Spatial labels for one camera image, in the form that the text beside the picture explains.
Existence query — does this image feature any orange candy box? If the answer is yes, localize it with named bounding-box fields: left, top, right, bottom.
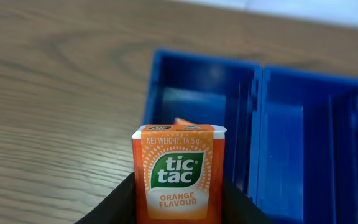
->
left=173, top=116, right=199, bottom=126
left=131, top=124, right=228, bottom=224

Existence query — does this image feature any blue tray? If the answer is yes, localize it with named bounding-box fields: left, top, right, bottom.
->
left=142, top=47, right=358, bottom=224

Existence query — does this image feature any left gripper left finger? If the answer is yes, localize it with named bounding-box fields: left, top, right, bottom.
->
left=74, top=172, right=137, bottom=224

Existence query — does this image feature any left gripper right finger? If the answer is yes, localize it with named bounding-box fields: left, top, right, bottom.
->
left=221, top=177, right=275, bottom=224

